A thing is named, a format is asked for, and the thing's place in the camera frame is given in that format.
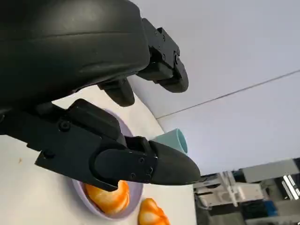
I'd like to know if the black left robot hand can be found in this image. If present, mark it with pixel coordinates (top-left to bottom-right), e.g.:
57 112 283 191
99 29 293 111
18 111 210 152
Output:
0 0 202 192

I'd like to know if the orange and white toy bread roll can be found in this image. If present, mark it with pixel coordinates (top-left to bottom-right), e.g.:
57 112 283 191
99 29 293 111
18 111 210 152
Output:
137 198 171 225
84 180 131 216

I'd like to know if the pale green mug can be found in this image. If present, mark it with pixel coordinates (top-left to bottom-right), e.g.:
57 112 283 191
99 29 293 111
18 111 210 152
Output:
150 127 188 155

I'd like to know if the grey partition panel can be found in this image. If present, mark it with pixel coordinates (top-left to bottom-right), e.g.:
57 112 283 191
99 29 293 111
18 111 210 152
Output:
156 69 300 176
127 0 300 119

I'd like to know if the lilac plate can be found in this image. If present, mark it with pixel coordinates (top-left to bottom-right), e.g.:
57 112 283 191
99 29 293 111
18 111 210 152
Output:
71 109 144 221

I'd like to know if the white workshop machine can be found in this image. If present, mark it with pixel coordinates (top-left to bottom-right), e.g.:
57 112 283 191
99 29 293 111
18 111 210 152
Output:
196 181 264 209

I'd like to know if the grey workshop cabinet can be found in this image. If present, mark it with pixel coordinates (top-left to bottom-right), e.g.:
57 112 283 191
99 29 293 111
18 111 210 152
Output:
241 159 296 184

